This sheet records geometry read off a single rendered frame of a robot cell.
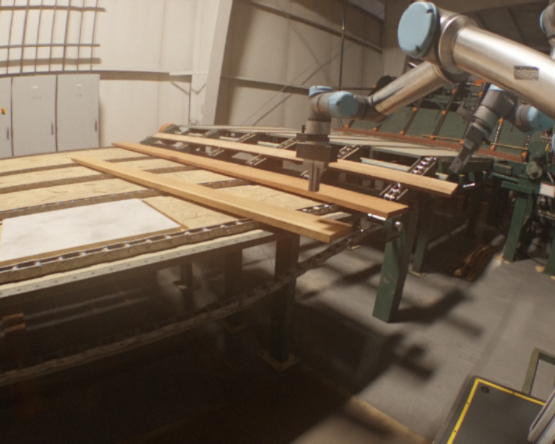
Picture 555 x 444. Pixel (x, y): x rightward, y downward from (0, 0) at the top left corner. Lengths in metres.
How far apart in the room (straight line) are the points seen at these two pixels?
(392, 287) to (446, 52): 1.71
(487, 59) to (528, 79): 0.08
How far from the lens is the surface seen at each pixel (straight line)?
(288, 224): 1.09
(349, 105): 0.95
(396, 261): 2.09
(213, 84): 7.19
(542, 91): 0.53
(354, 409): 1.63
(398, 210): 1.44
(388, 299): 2.20
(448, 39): 0.64
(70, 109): 6.39
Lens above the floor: 1.20
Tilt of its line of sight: 17 degrees down
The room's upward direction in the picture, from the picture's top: 4 degrees clockwise
